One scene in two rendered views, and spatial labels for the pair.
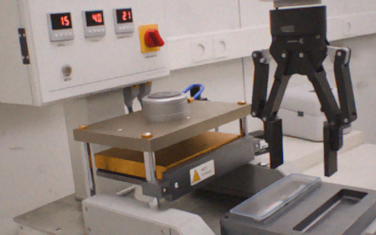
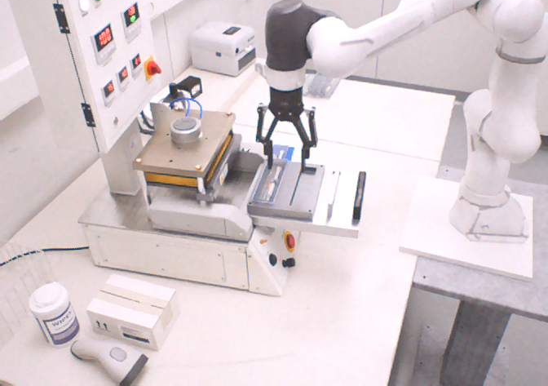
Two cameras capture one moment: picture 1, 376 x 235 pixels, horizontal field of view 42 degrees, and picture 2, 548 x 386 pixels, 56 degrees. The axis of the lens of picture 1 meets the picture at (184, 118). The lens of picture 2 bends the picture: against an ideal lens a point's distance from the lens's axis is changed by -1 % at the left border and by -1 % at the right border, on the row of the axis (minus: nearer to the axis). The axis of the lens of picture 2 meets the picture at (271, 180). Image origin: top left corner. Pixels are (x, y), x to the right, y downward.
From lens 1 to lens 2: 0.69 m
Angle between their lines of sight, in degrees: 35
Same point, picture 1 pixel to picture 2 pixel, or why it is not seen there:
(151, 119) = (182, 144)
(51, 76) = (108, 130)
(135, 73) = (145, 98)
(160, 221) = (215, 215)
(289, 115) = (208, 55)
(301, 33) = (292, 105)
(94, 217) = (161, 216)
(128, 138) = (184, 170)
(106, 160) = (156, 176)
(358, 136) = not seen: hidden behind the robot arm
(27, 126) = (18, 129)
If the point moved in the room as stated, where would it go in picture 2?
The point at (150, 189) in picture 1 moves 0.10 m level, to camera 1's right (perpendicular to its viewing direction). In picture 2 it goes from (202, 197) to (240, 184)
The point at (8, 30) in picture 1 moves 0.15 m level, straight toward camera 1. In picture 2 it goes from (68, 102) to (106, 126)
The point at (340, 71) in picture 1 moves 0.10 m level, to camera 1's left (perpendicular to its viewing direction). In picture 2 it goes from (312, 122) to (274, 135)
